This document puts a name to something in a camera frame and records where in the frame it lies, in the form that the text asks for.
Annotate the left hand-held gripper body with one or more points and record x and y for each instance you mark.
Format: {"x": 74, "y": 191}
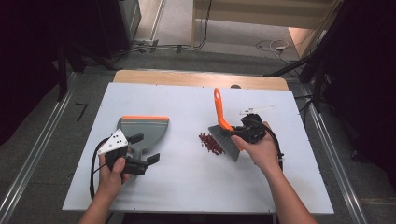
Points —
{"x": 115, "y": 143}

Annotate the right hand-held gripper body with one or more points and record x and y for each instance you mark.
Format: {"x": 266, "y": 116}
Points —
{"x": 253, "y": 129}

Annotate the gray dustpan with orange edge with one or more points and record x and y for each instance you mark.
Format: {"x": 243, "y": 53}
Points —
{"x": 146, "y": 129}

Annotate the orange brush with gray bristles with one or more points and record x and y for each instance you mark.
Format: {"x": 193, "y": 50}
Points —
{"x": 221, "y": 118}

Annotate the pile of red and green beans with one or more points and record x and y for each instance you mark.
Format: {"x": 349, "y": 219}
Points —
{"x": 211, "y": 144}

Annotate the person's right hand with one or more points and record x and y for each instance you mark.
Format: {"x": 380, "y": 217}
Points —
{"x": 264, "y": 154}

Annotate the person's left hand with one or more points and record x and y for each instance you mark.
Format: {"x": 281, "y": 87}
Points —
{"x": 110, "y": 182}

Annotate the wooden table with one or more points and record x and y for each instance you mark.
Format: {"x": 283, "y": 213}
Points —
{"x": 199, "y": 79}

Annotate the black tripod stand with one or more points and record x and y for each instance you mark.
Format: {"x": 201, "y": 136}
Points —
{"x": 311, "y": 67}

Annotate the gray power strip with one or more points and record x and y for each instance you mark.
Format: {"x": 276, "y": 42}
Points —
{"x": 146, "y": 42}

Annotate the dark curtain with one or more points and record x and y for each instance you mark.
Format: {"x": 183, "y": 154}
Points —
{"x": 367, "y": 77}
{"x": 28, "y": 62}

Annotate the gray cabinet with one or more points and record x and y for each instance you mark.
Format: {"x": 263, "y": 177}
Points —
{"x": 130, "y": 15}

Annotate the metal floor rail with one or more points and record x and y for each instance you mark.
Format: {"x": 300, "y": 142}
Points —
{"x": 336, "y": 155}
{"x": 34, "y": 146}

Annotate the light wooden frame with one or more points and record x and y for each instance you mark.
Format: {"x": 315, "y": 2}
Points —
{"x": 264, "y": 14}

